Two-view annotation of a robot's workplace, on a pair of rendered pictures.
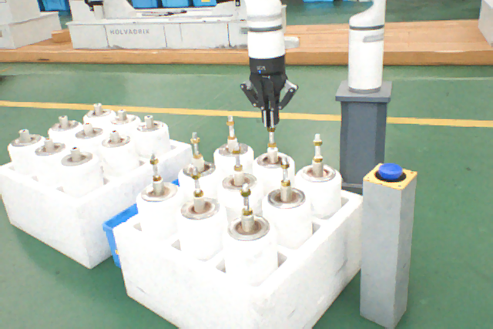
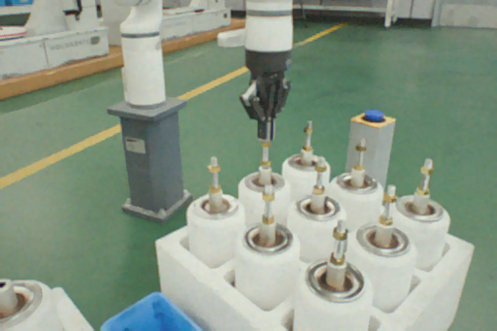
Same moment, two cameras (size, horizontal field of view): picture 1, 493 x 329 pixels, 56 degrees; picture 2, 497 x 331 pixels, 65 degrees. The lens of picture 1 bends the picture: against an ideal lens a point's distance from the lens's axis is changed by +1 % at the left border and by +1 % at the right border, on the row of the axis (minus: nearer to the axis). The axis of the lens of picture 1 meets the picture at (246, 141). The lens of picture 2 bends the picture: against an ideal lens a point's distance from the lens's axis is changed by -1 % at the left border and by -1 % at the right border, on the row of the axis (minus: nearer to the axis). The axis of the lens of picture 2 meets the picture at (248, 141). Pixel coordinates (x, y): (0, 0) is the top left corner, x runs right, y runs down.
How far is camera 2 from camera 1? 108 cm
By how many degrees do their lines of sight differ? 76
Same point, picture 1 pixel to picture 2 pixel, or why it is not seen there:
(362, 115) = (170, 129)
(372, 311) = not seen: hidden behind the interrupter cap
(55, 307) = not seen: outside the picture
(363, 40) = (155, 48)
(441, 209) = (233, 180)
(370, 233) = (377, 171)
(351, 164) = (169, 186)
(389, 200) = (389, 133)
